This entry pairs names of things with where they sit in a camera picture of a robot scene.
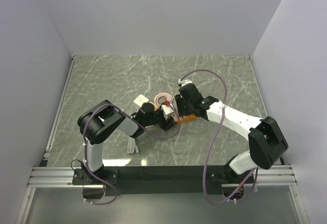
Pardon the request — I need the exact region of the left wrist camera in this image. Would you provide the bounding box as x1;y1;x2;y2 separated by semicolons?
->
161;103;175;118

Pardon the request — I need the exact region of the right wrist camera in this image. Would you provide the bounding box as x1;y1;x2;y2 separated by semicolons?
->
177;79;193;87

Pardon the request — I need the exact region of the aluminium rail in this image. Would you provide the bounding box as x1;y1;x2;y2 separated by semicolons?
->
27;167;75;188

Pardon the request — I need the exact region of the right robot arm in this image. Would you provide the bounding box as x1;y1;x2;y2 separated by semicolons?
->
175;80;288;183

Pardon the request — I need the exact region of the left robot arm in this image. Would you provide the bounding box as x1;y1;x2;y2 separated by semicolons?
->
74;100;180;184

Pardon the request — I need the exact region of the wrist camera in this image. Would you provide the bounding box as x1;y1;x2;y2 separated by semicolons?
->
177;79;193;87
161;103;175;118

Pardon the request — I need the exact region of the pink cable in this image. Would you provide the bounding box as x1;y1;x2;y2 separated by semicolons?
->
153;92;174;107

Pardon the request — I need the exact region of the black base bar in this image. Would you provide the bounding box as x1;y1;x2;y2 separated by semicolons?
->
71;165;256;198

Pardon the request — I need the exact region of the white power strip cable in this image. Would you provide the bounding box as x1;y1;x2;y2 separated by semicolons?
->
127;124;159;155

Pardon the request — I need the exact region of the orange power strip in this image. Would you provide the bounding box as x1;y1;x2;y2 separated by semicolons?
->
173;114;197;123

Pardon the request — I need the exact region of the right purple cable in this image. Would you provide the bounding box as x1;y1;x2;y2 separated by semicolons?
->
178;69;259;206

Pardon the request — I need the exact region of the white square smart plug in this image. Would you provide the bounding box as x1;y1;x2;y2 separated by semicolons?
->
133;94;149;107

